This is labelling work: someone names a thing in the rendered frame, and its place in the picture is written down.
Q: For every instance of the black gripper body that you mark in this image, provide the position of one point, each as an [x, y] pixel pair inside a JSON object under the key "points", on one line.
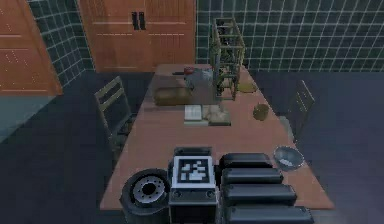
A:
{"points": [[146, 193]]}

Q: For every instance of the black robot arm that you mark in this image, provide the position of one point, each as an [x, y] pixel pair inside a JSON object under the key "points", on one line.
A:
{"points": [[253, 190]]}

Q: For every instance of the wooden dish rack stand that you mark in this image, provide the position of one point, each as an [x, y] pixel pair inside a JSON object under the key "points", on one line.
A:
{"points": [[227, 56]]}

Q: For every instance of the brown wooden dining table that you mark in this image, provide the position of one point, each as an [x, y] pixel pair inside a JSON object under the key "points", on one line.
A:
{"points": [[160, 140]]}

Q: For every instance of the wooden slat chair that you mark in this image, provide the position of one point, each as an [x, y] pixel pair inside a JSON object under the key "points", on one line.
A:
{"points": [[115, 110], [301, 106]]}

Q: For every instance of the open white book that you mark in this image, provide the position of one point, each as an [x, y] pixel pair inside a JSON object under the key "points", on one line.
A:
{"points": [[206, 115]]}

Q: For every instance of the brown bread loaf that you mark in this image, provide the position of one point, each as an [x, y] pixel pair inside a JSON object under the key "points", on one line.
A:
{"points": [[171, 96]]}

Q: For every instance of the grey kettle red knob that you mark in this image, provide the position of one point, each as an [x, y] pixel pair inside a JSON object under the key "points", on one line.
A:
{"points": [[198, 78]]}

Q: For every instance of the olive green cup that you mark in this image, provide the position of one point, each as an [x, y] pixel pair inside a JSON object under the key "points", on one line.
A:
{"points": [[260, 112]]}

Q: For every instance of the yellow plate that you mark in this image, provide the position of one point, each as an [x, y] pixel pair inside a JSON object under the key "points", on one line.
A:
{"points": [[246, 87]]}

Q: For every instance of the grey metal bowl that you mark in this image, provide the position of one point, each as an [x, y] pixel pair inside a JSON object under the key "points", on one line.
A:
{"points": [[288, 158]]}

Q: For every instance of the orange wooden double door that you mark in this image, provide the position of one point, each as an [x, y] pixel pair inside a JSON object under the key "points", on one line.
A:
{"points": [[140, 33]]}

